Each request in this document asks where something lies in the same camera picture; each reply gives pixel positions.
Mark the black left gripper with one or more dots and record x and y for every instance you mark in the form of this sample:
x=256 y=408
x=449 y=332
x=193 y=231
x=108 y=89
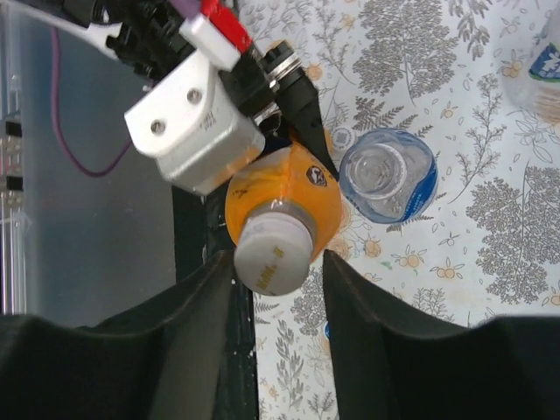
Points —
x=155 y=37

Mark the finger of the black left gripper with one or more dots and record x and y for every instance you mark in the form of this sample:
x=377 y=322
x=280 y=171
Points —
x=310 y=118

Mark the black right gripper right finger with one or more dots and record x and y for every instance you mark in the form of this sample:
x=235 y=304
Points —
x=393 y=361

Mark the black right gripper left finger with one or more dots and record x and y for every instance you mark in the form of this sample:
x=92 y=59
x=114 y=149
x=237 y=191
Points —
x=122 y=368

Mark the orange juice bottle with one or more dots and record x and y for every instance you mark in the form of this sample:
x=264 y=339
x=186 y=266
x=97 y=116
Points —
x=290 y=180

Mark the blue label water bottle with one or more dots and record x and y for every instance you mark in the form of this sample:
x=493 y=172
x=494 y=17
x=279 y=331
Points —
x=389 y=175

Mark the white bottle cap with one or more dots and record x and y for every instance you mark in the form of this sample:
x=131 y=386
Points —
x=273 y=254

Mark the clear bottle cap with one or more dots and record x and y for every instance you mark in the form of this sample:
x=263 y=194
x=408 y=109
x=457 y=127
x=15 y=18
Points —
x=342 y=138

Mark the clear water bottle white-blue label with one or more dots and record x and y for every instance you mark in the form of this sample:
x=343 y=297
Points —
x=536 y=89

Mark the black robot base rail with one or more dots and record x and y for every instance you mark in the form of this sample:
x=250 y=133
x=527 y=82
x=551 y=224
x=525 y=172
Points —
x=217 y=366

